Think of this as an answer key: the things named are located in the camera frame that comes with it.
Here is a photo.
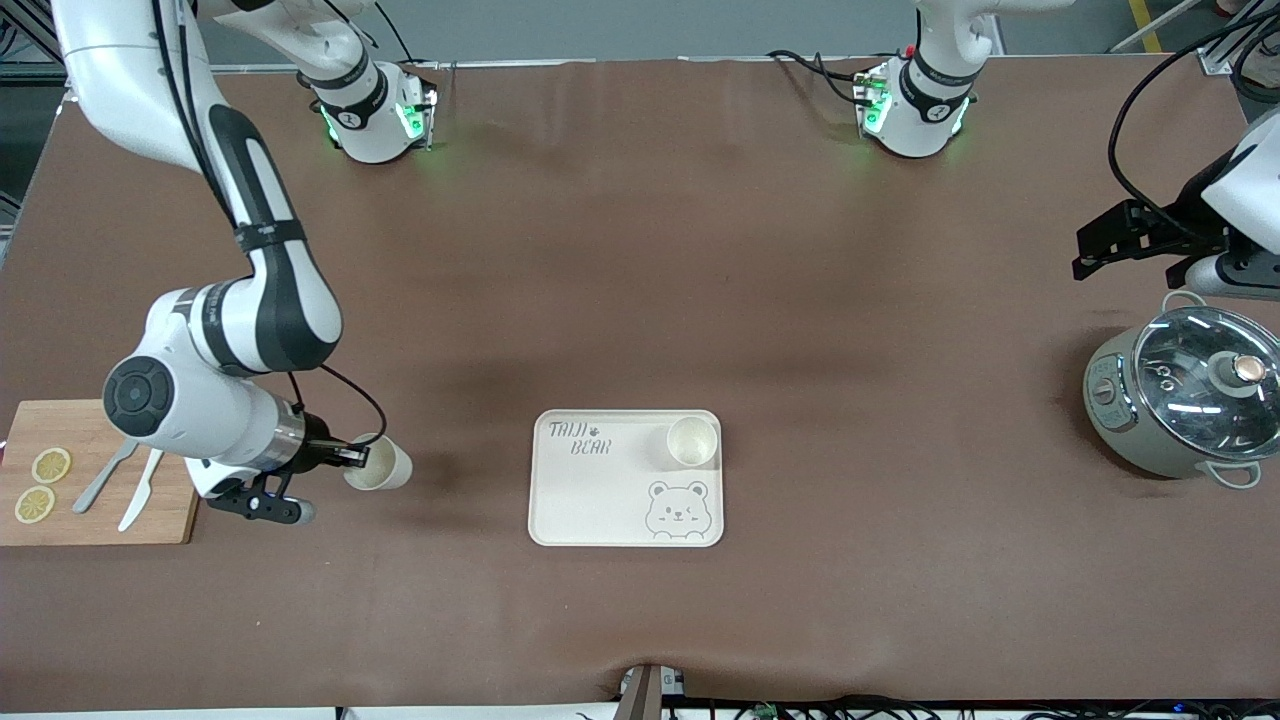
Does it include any wooden cutting board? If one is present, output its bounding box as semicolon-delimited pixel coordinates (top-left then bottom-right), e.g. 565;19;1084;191
0;400;201;547

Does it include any brown table cover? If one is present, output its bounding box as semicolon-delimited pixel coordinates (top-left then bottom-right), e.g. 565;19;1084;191
0;55;1280;713

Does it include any glass pot lid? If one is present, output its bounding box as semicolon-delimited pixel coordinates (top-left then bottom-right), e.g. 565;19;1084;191
1134;305;1280;461

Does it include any black left base cable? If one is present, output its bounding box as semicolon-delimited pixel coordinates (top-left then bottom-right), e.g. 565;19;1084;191
766;48;873;107

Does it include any grey-green cooking pot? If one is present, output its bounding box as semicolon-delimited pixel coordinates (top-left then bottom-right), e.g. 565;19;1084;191
1083;290;1280;491

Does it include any black right base cable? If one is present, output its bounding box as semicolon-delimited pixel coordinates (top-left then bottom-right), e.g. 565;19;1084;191
374;0;419;67

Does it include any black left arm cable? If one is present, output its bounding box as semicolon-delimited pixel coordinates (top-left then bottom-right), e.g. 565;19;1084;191
1107;8;1280;241

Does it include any grey plastic knife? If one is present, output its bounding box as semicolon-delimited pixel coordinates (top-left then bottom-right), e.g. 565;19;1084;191
72;438;141;515

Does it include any black base cable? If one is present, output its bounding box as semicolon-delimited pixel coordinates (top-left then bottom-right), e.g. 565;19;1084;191
766;48;873;107
374;0;419;67

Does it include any aluminium frame corner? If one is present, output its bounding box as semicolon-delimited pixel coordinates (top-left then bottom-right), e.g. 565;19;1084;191
1198;30;1261;77

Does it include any white IKEA cup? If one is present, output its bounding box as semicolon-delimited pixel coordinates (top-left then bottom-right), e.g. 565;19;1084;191
666;416;720;469
343;433;413;492

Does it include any white plastic knife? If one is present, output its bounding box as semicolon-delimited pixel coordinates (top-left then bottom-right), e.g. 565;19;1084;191
117;448;167;533

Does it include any beige bear print tray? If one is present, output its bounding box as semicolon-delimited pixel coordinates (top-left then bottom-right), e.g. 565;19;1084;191
527;408;725;549

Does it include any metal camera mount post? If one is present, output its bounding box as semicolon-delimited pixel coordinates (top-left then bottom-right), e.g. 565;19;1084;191
618;663;687;720

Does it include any aluminium frame profile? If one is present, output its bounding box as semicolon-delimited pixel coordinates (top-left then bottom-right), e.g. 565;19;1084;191
0;0;91;89

